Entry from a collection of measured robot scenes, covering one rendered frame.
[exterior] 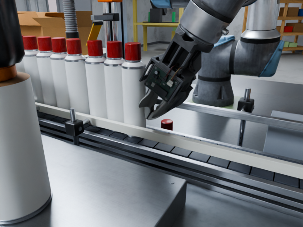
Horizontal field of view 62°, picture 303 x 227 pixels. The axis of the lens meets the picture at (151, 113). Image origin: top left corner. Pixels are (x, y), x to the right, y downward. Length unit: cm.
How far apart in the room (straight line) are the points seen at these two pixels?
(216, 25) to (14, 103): 30
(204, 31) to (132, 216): 29
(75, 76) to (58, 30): 178
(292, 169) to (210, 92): 49
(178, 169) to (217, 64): 47
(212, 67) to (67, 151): 55
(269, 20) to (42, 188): 73
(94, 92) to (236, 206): 38
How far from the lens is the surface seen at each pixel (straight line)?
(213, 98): 89
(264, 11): 84
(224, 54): 87
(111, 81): 56
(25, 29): 282
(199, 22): 42
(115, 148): 57
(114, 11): 65
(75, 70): 62
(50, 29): 247
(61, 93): 68
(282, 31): 792
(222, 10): 42
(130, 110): 54
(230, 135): 72
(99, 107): 61
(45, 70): 71
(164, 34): 1024
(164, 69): 43
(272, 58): 85
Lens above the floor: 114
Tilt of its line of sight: 22 degrees down
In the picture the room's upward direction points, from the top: straight up
